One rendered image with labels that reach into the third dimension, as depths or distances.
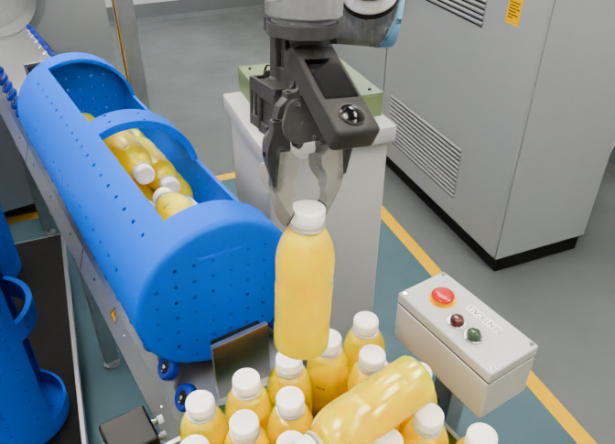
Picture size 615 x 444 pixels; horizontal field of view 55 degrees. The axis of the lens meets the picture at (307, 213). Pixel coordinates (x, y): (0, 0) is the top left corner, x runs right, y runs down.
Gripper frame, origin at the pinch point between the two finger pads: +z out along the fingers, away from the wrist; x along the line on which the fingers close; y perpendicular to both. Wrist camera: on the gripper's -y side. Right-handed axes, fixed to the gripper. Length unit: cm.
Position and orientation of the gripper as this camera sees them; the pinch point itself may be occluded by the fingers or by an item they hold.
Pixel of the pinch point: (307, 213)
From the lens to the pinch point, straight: 64.9
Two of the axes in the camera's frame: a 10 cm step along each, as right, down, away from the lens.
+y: -4.9, -4.1, 7.7
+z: -0.3, 8.9, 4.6
